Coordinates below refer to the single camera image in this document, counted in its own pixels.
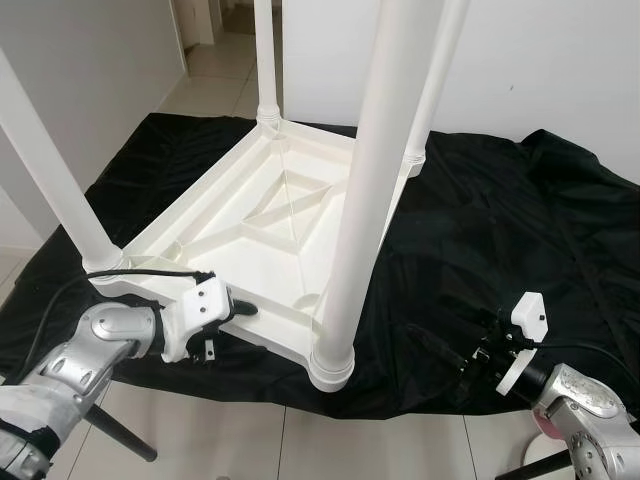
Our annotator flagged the black cloth table cover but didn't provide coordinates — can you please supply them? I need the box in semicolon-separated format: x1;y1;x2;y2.
0;112;640;412

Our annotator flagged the pink plastic stool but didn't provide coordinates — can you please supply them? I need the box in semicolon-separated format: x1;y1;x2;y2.
534;414;562;442

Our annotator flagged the white plastic table leg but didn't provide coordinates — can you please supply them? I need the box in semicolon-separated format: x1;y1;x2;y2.
252;0;287;132
402;0;472;182
307;0;444;394
0;49;124;274

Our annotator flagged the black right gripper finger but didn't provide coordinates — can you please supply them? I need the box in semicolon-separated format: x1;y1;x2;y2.
404;323;469;365
454;362;502;399

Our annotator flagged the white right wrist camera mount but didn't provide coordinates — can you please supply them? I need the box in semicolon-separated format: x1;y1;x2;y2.
496;291;550;394

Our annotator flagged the white door frame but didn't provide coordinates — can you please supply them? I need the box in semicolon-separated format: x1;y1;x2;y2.
175;0;217;47

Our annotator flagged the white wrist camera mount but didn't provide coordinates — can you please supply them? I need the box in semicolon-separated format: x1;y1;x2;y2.
159;277;234;364
496;291;550;394

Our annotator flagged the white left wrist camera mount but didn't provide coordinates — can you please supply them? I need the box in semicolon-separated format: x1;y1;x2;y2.
159;277;234;364

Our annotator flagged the black metal table frame leg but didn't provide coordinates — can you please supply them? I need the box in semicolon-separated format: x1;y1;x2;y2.
85;399;160;464
494;449;572;480

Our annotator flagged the white plastic table top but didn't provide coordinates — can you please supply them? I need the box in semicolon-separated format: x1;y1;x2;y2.
85;118;427;392

